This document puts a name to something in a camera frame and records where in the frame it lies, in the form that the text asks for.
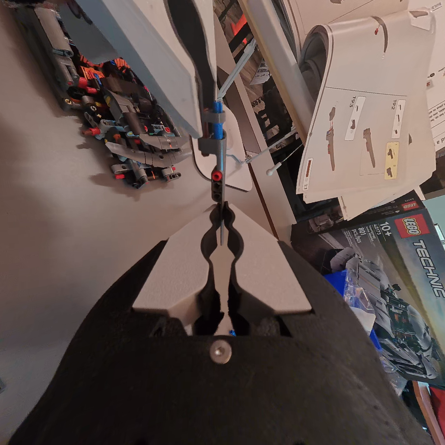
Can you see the lego set box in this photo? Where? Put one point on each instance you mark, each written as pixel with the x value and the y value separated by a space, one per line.
pixel 399 278

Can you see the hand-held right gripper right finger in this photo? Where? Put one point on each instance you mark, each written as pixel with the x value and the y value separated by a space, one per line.
pixel 274 278

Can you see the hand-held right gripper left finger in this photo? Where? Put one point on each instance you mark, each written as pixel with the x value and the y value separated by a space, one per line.
pixel 173 274

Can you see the instruction booklet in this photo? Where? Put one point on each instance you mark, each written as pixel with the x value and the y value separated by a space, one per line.
pixel 365 87

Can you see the blue plastic bin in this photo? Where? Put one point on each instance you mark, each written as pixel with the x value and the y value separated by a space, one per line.
pixel 335 283

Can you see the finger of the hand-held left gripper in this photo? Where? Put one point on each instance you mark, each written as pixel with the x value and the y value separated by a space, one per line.
pixel 139 41
pixel 203 27

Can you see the white book stand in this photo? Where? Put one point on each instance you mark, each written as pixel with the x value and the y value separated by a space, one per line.
pixel 240 173

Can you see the grey lego blade assembly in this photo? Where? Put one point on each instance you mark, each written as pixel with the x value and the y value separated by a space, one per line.
pixel 217 153

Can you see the lego car model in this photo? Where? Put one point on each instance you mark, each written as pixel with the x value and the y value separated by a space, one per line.
pixel 121 114

